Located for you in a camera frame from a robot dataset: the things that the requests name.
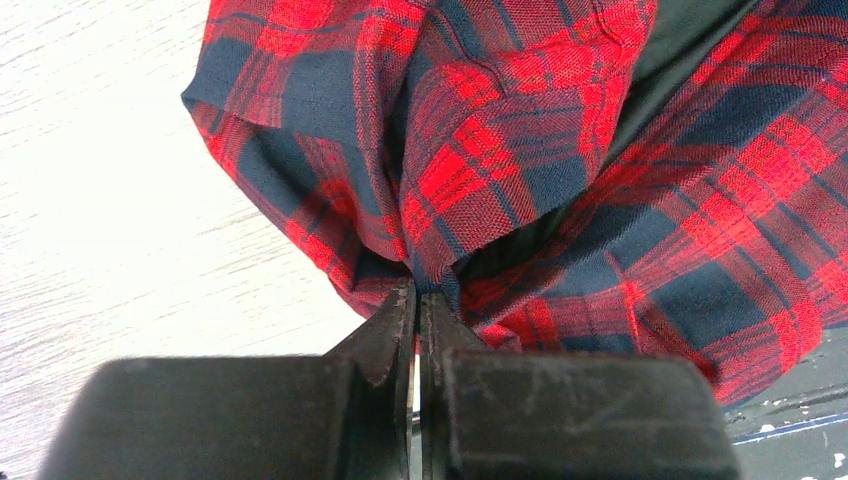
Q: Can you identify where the dark plaid garment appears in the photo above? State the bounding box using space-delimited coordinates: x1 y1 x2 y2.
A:
182 1 847 407

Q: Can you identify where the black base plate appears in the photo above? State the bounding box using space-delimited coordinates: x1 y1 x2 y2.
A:
725 327 847 480

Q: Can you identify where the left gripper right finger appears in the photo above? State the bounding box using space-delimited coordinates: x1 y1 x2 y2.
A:
418 293 741 479

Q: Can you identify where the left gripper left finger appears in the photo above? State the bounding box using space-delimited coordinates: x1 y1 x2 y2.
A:
38 281 416 479

